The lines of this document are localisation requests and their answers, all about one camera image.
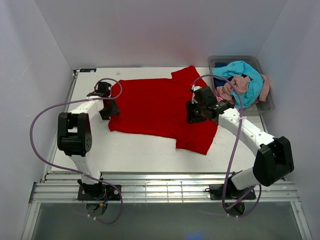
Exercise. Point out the dark blue t shirt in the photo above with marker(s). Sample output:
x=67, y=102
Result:
x=218, y=82

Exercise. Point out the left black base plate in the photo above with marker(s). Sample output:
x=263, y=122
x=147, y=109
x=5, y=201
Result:
x=108, y=192

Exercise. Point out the turquoise t shirt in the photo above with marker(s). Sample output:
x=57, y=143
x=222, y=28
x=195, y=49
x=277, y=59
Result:
x=239, y=68

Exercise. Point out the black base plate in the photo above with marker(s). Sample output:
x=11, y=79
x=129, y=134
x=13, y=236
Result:
x=108, y=192
x=216, y=193

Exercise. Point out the pink t shirt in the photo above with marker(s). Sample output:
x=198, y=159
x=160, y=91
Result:
x=219, y=98

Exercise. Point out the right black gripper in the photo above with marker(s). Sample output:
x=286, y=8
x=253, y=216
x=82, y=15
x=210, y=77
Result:
x=190, y=118

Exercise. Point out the beige t shirt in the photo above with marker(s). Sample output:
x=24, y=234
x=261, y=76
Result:
x=251, y=91

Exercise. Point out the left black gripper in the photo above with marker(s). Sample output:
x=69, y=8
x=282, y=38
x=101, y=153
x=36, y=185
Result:
x=114, y=111

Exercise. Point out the blue label sticker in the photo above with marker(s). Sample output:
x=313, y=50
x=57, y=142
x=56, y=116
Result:
x=87, y=70

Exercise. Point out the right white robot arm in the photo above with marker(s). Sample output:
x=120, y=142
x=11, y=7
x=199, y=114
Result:
x=273, y=155

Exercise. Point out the red t shirt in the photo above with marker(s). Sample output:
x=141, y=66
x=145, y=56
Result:
x=157, y=107

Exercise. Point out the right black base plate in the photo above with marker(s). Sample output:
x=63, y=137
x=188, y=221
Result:
x=216, y=193

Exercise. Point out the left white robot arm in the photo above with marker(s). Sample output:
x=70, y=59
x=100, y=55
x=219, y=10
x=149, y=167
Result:
x=74, y=135

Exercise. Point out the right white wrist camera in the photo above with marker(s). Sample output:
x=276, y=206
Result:
x=193, y=91

